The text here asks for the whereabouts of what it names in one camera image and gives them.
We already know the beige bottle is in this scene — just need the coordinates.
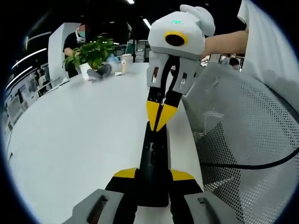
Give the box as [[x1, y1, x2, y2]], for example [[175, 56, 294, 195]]
[[121, 53, 133, 75]]

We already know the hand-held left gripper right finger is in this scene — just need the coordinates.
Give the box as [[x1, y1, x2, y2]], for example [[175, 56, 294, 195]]
[[168, 168, 238, 224]]

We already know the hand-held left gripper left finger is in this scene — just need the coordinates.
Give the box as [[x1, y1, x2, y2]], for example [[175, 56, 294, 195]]
[[62, 167, 141, 224]]

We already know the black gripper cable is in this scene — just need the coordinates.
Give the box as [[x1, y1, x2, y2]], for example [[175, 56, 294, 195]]
[[201, 149, 299, 170]]

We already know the black remote control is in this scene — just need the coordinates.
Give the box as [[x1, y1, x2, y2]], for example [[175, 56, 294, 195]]
[[139, 120, 170, 208]]

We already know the grey mesh office chair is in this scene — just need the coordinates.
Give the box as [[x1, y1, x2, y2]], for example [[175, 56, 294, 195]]
[[181, 62, 299, 224]]

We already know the green potted plant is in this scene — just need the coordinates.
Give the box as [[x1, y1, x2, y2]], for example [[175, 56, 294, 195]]
[[62, 35, 115, 80]]

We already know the dark grey headset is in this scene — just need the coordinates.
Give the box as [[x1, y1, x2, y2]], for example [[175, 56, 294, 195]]
[[86, 63, 113, 81]]

